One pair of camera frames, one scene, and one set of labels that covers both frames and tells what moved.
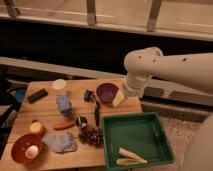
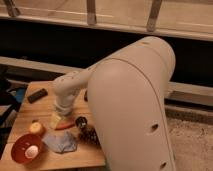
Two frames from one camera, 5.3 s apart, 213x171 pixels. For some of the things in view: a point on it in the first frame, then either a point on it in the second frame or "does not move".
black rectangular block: x=37 y=95 does not move
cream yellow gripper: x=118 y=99 → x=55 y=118
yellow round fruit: x=36 y=126 does not move
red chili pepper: x=63 y=126 does not move
